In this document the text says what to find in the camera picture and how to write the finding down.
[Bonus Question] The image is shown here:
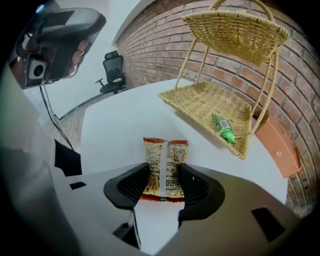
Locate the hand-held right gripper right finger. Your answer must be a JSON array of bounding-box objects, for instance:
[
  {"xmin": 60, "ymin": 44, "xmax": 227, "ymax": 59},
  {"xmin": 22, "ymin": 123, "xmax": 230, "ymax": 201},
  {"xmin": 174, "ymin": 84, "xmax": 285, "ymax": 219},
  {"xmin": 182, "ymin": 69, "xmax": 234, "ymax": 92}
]
[{"xmin": 154, "ymin": 163, "xmax": 302, "ymax": 256}]

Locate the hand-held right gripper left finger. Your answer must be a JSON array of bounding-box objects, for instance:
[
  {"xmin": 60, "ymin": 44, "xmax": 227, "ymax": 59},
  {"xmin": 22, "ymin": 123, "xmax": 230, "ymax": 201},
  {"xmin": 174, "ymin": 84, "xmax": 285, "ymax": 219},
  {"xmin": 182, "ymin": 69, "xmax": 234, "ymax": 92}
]
[{"xmin": 63, "ymin": 161, "xmax": 150, "ymax": 250}]

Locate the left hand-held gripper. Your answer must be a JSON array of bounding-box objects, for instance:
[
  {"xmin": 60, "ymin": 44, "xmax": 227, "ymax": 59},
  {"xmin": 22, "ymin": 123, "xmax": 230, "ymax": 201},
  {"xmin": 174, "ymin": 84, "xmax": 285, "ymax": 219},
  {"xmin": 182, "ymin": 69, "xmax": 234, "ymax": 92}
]
[{"xmin": 9, "ymin": 7, "xmax": 107, "ymax": 90}]

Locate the beige snack packet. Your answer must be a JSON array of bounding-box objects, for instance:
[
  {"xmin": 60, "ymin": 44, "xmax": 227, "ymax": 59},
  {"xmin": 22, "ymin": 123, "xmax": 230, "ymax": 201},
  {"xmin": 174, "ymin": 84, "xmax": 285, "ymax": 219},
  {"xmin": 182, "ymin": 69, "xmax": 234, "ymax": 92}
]
[{"xmin": 139, "ymin": 136, "xmax": 190, "ymax": 203}]

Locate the green snack packet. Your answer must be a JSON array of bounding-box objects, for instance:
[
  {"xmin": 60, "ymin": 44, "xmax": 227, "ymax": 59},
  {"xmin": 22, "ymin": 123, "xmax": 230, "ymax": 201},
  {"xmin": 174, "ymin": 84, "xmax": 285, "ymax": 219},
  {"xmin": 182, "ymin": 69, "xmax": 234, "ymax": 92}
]
[{"xmin": 211, "ymin": 113, "xmax": 236, "ymax": 144}]

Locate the two-tier wicker basket stand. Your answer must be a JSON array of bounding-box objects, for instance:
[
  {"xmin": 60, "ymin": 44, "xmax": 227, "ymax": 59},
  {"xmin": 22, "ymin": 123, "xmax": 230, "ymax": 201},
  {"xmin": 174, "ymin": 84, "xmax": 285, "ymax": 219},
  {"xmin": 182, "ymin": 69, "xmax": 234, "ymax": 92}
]
[{"xmin": 157, "ymin": 0, "xmax": 291, "ymax": 161}]

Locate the person's left hand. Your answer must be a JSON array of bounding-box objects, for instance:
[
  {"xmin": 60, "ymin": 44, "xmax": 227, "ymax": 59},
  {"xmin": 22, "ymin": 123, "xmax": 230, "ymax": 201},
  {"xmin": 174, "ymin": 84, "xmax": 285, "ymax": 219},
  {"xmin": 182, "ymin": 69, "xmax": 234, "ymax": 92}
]
[{"xmin": 66, "ymin": 38, "xmax": 92, "ymax": 77}]

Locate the black mesh office chair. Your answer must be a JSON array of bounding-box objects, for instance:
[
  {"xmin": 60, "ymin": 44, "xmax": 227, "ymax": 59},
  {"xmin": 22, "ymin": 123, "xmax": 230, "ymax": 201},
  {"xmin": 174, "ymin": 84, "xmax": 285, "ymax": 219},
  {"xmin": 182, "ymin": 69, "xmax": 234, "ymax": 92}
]
[{"xmin": 95, "ymin": 50, "xmax": 128, "ymax": 95}]

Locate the orange cardboard box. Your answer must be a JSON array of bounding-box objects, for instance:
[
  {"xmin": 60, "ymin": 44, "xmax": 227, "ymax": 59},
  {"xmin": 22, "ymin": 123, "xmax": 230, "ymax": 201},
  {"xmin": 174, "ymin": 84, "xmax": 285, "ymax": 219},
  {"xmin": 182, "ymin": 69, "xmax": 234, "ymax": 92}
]
[{"xmin": 252, "ymin": 109, "xmax": 303, "ymax": 179}]

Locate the person's white shirt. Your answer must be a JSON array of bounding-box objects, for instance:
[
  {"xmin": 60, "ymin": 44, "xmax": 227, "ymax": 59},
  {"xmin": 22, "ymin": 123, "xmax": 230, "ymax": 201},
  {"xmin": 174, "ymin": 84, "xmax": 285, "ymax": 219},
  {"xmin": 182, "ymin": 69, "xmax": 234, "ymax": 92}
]
[{"xmin": 0, "ymin": 59, "xmax": 56, "ymax": 166}]

